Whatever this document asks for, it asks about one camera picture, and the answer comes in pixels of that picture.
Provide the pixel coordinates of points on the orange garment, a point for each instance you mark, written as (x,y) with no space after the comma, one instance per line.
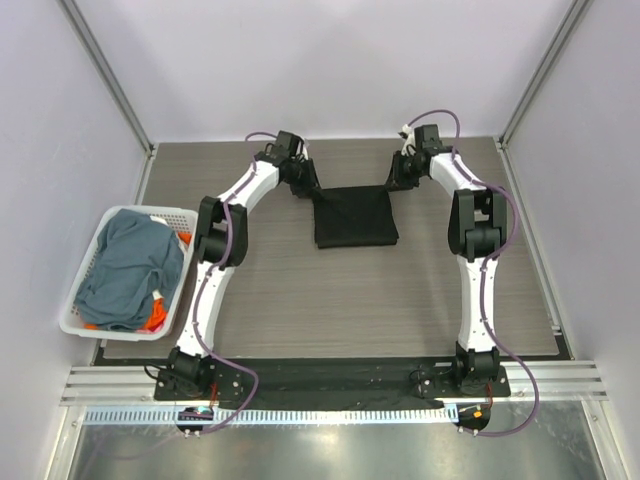
(157,315)

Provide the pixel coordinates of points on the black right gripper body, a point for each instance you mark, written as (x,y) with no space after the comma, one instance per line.
(406,175)

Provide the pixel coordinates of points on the grey-blue t-shirt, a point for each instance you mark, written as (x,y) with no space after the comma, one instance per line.
(130,265)

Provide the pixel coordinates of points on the aluminium frame post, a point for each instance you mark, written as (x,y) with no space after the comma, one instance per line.
(559,41)
(97,57)

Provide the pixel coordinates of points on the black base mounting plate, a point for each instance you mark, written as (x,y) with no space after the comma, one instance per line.
(324,384)

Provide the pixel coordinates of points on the aluminium front rail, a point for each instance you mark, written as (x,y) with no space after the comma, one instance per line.
(129,385)

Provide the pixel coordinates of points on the black t-shirt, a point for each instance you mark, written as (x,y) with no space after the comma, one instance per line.
(359,216)

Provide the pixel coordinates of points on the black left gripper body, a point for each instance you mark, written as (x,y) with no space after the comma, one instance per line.
(301,179)

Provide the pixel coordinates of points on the slotted white cable duct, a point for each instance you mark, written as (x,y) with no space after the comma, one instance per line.
(199,415)

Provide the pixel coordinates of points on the left aluminium frame post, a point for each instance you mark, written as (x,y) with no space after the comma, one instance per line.
(97,57)

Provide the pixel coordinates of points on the white plastic laundry basket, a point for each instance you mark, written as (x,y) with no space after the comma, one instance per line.
(130,280)

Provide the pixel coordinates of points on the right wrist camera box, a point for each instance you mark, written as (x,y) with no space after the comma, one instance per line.
(421,139)

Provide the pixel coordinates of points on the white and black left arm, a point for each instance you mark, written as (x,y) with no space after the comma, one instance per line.
(221,244)

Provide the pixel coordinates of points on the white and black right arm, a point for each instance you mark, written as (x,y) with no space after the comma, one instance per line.
(477,230)

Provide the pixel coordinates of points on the right aluminium frame post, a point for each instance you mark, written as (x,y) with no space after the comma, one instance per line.
(559,41)

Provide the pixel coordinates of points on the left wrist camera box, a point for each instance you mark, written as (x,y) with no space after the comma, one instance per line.
(287,146)

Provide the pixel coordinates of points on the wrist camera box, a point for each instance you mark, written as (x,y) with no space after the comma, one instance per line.
(421,139)
(287,146)

